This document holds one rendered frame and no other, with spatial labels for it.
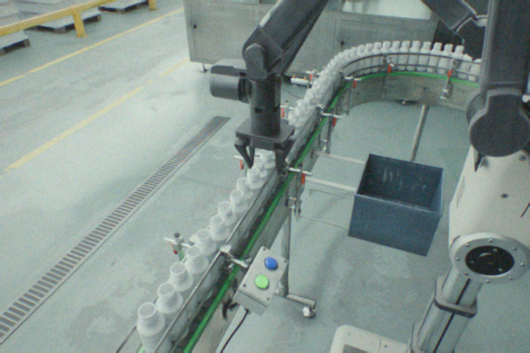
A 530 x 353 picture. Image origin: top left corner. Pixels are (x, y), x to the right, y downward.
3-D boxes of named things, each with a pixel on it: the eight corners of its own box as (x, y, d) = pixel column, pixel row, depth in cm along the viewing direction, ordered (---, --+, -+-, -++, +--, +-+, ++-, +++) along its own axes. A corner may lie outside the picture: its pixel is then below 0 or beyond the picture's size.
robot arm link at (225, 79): (264, 46, 59) (282, 32, 66) (199, 39, 63) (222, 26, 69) (264, 116, 66) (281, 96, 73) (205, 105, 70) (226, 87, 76)
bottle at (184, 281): (200, 301, 99) (193, 258, 89) (196, 321, 94) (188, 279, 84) (177, 300, 99) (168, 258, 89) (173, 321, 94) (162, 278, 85)
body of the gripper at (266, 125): (284, 150, 71) (285, 114, 66) (233, 139, 74) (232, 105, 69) (295, 134, 75) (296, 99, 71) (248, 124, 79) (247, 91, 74)
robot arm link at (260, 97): (274, 79, 64) (285, 68, 68) (237, 74, 66) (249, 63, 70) (274, 117, 68) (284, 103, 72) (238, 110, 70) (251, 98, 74)
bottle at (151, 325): (142, 360, 86) (125, 318, 76) (155, 336, 91) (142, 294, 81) (166, 367, 85) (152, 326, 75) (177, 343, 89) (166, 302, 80)
